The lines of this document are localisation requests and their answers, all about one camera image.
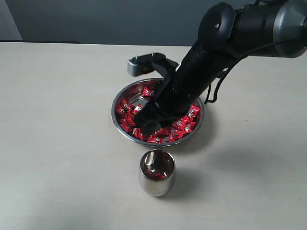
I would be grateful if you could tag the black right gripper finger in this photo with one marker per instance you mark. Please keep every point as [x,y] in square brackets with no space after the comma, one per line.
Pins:
[145,119]
[161,123]

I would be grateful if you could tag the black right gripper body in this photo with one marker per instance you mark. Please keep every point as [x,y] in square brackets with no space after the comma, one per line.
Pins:
[179,88]

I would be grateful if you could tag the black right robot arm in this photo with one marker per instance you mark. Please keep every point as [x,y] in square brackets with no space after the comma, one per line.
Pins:
[274,28]

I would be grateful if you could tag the steel bowl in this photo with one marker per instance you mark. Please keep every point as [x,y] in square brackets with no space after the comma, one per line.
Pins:
[127,127]

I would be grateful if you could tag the steel cup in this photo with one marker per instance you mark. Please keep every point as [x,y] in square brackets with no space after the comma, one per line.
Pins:
[160,160]

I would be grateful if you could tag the red candy in cup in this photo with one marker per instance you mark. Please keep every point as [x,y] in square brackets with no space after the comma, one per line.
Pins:
[155,175]

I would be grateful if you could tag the red wrapped candy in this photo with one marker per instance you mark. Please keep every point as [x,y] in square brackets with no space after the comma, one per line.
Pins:
[158,139]
[147,93]
[193,111]
[189,127]
[124,107]

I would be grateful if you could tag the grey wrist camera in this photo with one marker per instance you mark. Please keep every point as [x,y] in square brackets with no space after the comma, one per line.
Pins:
[140,65]

